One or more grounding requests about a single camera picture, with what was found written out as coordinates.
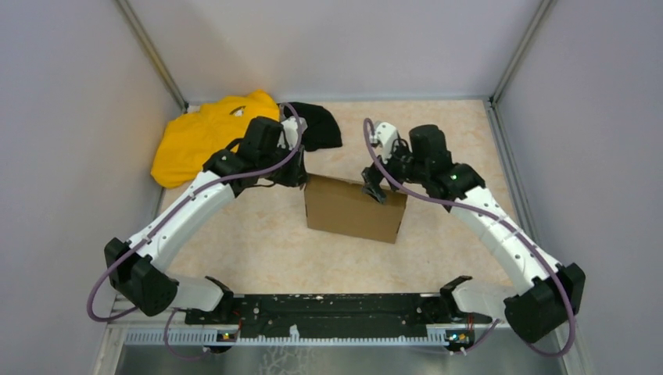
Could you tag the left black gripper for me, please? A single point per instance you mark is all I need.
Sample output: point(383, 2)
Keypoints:
point(297, 176)

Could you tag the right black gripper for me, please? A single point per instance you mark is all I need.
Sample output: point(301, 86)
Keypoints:
point(372, 175)

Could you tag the brown cardboard box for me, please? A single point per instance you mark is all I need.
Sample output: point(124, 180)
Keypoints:
point(339, 206)

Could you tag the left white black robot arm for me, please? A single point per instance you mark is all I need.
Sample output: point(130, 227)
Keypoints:
point(138, 267)

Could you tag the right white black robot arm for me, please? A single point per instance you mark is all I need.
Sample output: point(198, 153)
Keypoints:
point(513, 259)

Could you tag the black cloth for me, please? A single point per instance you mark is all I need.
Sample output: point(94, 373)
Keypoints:
point(322, 130)

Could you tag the yellow shirt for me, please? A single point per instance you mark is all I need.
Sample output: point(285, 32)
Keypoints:
point(189, 140)

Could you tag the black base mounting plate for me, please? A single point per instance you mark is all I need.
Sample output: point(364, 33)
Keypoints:
point(331, 316)

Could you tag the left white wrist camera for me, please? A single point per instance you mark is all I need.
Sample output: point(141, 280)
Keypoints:
point(290, 133)

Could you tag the aluminium frame rail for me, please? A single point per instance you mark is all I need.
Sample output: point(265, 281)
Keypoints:
point(170, 327)

